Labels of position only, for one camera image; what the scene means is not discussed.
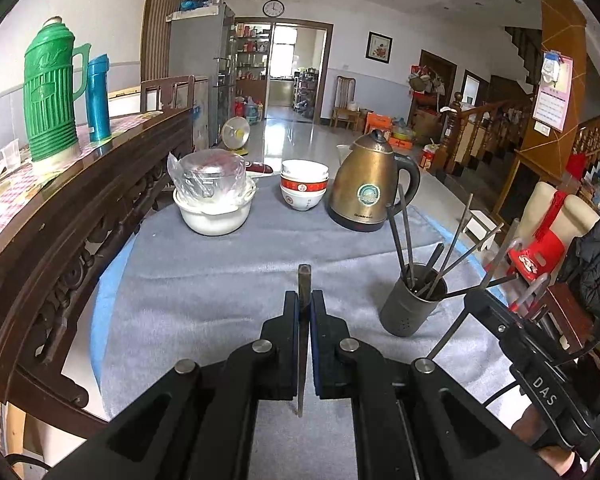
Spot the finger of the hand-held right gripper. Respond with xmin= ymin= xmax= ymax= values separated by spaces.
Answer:
xmin=462 ymin=287 xmax=521 ymax=341

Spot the clear plastic cup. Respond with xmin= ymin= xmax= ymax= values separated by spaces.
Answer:
xmin=0 ymin=140 xmax=22 ymax=168

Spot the white blue hanging bag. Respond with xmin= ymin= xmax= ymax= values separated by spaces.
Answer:
xmin=540 ymin=51 xmax=563 ymax=83

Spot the grey refrigerator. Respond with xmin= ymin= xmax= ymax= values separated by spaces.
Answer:
xmin=169 ymin=4 xmax=237 ymax=148

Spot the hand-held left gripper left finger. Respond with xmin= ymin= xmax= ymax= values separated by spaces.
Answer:
xmin=50 ymin=290 xmax=301 ymax=480

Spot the dark wooden chair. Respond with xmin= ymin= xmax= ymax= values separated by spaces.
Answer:
xmin=140 ymin=75 xmax=196 ymax=113

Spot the pink wall calendar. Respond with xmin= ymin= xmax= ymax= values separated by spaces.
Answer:
xmin=532 ymin=50 xmax=574 ymax=131

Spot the slim dark metal chopstick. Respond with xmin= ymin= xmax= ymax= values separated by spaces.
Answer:
xmin=296 ymin=264 xmax=312 ymax=418
xmin=426 ymin=241 xmax=522 ymax=362

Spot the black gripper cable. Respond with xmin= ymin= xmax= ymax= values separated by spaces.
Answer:
xmin=2 ymin=452 xmax=53 ymax=473
xmin=480 ymin=382 xmax=528 ymax=411

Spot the gold electric kettle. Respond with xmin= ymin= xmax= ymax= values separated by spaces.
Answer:
xmin=327 ymin=129 xmax=422 ymax=233

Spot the wooden lattice partition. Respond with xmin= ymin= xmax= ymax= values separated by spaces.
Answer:
xmin=572 ymin=112 xmax=600 ymax=171

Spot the clear plastic water jug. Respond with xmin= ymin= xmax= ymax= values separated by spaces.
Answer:
xmin=392 ymin=117 xmax=416 ymax=142

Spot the green thermos flask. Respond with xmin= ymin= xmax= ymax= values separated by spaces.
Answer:
xmin=22 ymin=16 xmax=92 ymax=162

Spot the dark carved wooden sideboard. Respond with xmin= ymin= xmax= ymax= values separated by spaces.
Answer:
xmin=0 ymin=107 xmax=196 ymax=441

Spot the light wooden chair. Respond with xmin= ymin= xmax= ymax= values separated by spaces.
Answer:
xmin=330 ymin=76 xmax=361 ymax=130

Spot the white round fan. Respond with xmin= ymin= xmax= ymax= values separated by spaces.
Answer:
xmin=221 ymin=116 xmax=251 ymax=157

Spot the grey metal utensil holder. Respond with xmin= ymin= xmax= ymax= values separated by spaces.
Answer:
xmin=379 ymin=262 xmax=448 ymax=337

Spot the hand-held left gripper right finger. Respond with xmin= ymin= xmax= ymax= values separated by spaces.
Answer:
xmin=310 ymin=290 xmax=561 ymax=480

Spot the red plastic child chair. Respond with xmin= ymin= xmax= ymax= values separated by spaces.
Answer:
xmin=485 ymin=232 xmax=566 ymax=321

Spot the black jacket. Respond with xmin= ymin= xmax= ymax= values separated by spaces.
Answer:
xmin=560 ymin=205 xmax=600 ymax=321

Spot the cluster of hanging bags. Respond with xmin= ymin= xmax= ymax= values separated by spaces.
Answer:
xmin=409 ymin=64 xmax=446 ymax=96

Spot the small white stool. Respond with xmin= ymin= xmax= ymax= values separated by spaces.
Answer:
xmin=462 ymin=208 xmax=501 ymax=252

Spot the white chest freezer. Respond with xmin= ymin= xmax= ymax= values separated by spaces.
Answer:
xmin=192 ymin=102 xmax=211 ymax=151

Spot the framed wall picture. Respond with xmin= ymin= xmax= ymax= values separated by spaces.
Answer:
xmin=365 ymin=31 xmax=394 ymax=63

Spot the beige armchair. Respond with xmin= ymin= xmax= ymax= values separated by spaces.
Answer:
xmin=512 ymin=181 xmax=600 ymax=271

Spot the plain white bowl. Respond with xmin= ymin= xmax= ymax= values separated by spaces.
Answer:
xmin=281 ymin=159 xmax=329 ymax=179

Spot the blue insulated bottle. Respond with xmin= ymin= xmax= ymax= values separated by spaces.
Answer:
xmin=85 ymin=54 xmax=112 ymax=142

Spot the person's right hand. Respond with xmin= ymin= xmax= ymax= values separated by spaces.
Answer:
xmin=510 ymin=402 xmax=583 ymax=480

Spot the white bowl red band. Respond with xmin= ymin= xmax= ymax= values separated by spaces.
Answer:
xmin=280 ymin=187 xmax=327 ymax=212
xmin=280 ymin=176 xmax=328 ymax=194

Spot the bundle of steel chopsticks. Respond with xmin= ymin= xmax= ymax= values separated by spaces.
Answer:
xmin=386 ymin=183 xmax=518 ymax=301

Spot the orange wooden pillar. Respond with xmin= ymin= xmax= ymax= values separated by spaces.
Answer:
xmin=492 ymin=0 xmax=588 ymax=221

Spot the orange box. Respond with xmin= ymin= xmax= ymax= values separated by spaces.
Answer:
xmin=365 ymin=112 xmax=393 ymax=136

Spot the brown wooden stool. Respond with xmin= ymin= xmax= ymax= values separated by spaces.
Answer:
xmin=525 ymin=280 xmax=596 ymax=351

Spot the blue table cloth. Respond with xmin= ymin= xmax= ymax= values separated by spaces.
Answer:
xmin=90 ymin=207 xmax=486 ymax=391

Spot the brown slatted wall panel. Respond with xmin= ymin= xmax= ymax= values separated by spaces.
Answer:
xmin=141 ymin=0 xmax=202 ymax=83

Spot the white ceramic pot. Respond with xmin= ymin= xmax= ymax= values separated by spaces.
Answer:
xmin=173 ymin=180 xmax=257 ymax=237

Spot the kitchen shelf with bottles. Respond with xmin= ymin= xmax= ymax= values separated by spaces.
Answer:
xmin=235 ymin=22 xmax=272 ymax=83

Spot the grey felt table cloth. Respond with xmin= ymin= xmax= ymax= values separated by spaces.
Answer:
xmin=100 ymin=175 xmax=518 ymax=426

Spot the yellow oil jug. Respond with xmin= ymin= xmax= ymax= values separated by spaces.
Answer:
xmin=420 ymin=142 xmax=441 ymax=171

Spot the checkered sideboard cover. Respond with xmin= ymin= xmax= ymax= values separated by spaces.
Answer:
xmin=0 ymin=110 xmax=166 ymax=261

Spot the wooden stair railing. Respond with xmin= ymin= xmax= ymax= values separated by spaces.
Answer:
xmin=447 ymin=92 xmax=536 ymax=176

